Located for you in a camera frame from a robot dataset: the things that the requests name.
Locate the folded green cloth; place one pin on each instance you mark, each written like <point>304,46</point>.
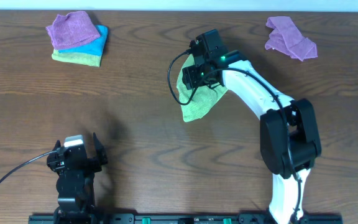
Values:
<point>77,58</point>

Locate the folded purple cloth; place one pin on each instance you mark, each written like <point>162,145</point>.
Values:
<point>72,30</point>

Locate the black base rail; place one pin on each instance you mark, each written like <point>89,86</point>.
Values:
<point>128,218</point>

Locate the light green cloth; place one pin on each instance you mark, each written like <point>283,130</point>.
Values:
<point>201,103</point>

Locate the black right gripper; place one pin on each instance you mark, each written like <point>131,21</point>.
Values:
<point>189,73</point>

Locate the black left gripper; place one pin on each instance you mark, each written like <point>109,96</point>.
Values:
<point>75,158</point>

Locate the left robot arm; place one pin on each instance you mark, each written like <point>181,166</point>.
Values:
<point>75,184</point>

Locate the crumpled purple cloth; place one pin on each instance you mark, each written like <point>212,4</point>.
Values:
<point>286,38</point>

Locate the folded blue cloth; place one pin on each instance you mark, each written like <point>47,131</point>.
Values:
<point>95,47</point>

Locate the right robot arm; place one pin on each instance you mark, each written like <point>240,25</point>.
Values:
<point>289,137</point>

